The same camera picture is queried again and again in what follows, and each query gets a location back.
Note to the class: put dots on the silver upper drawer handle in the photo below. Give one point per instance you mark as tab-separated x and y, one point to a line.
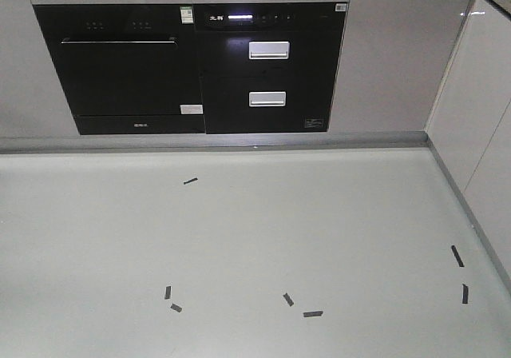
268	50

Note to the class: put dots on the silver drawer handle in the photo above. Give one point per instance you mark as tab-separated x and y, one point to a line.
268	50
267	99

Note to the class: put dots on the black tape strip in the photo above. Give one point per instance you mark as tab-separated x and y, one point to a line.
190	181
168	292

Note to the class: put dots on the silver lower drawer handle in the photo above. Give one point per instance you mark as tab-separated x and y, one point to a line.
267	99

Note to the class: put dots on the black built-in dishwasher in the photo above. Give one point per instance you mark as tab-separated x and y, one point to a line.
126	68

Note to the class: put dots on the black drawer sterilizer cabinet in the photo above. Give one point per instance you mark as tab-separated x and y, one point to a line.
227	75

